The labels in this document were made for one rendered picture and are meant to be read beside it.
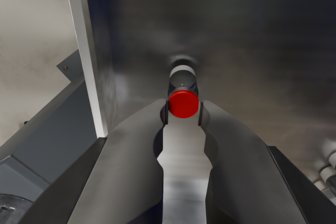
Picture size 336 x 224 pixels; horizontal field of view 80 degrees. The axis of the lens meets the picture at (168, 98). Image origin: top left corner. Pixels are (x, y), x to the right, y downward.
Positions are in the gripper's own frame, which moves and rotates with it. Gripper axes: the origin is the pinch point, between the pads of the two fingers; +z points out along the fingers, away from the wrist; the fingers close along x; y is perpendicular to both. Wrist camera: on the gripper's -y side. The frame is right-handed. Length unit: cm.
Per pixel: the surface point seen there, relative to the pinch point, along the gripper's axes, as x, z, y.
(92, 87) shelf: -8.4, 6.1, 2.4
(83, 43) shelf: -8.4, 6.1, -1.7
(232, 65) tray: 4.1, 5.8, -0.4
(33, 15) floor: -74, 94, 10
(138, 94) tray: -4.0, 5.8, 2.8
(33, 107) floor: -92, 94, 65
